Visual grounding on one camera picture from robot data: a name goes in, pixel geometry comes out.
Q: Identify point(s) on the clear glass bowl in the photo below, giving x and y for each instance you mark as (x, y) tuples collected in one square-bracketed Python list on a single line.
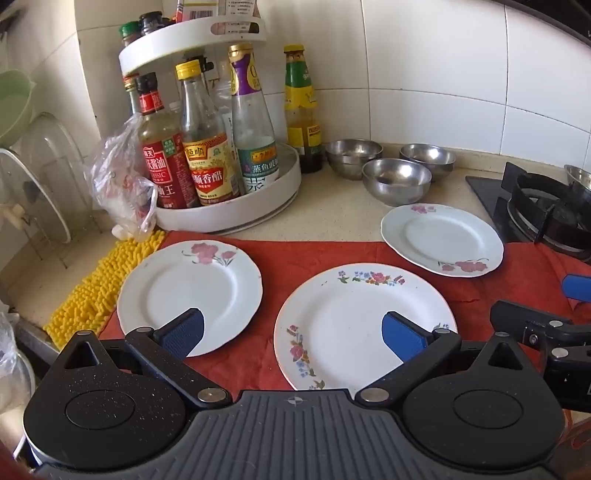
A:
[(60, 147)]

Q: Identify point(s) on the red label soy sauce bottle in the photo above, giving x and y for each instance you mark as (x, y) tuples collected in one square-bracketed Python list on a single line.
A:
[(164, 170)]

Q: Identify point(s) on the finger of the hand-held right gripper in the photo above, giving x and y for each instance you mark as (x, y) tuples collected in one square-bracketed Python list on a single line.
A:
[(577, 286), (521, 321)]

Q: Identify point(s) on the large floral white plate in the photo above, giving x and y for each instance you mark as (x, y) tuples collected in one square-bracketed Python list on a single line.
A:
[(341, 318)]

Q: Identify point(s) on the green yellow label bottle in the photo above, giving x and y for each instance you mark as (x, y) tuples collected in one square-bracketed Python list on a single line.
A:
[(302, 106)]

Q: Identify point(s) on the clear plastic bag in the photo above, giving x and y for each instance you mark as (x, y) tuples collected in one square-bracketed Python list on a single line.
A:
[(117, 184)]

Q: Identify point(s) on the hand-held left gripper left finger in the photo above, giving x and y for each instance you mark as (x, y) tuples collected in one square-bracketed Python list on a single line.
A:
[(184, 334)]

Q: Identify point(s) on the small floral white plate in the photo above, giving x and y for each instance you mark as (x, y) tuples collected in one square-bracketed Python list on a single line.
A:
[(438, 235), (184, 286)]

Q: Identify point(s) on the black gas stove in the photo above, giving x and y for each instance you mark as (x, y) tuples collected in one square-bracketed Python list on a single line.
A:
[(489, 194)]

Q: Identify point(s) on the black cap clear bottle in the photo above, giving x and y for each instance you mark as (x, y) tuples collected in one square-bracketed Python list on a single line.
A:
[(203, 67)]

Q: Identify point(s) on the red cloth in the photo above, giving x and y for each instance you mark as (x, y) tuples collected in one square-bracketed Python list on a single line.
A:
[(295, 258)]

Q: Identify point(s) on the yellow chenille mat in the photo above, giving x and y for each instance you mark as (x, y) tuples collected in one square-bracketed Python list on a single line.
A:
[(92, 290)]

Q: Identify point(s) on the black burner grate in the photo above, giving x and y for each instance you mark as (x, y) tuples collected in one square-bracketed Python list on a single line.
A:
[(531, 194)]

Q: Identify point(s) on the yellow cap vinegar bottle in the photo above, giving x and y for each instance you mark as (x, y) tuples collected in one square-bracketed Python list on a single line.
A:
[(207, 157)]

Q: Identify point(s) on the black cap spice jar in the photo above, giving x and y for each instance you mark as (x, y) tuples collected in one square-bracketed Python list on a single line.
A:
[(152, 22)]

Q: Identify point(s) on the green plastic bowl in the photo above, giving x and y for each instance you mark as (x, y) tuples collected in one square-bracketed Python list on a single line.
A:
[(14, 106)]

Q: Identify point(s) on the white two-tier spice rack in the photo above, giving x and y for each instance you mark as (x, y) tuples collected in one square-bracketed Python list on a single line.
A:
[(272, 207)]

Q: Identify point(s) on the crumpled plastic bag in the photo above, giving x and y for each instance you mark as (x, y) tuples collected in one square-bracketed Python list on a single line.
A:
[(14, 364)]

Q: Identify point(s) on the purple label sauce bottle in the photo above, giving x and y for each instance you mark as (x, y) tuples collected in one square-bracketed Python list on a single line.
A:
[(253, 129)]

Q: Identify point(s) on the green cap spice jar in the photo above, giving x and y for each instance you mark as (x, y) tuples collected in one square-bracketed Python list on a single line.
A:
[(129, 33)]

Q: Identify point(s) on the steel bowl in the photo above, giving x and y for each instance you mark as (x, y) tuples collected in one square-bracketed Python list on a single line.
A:
[(397, 181), (353, 157), (428, 157), (579, 175)]

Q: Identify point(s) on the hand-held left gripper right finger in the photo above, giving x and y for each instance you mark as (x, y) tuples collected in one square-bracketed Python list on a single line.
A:
[(406, 337)]

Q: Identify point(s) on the glass pot lid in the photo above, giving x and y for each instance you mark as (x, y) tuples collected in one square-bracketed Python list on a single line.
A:
[(27, 194)]

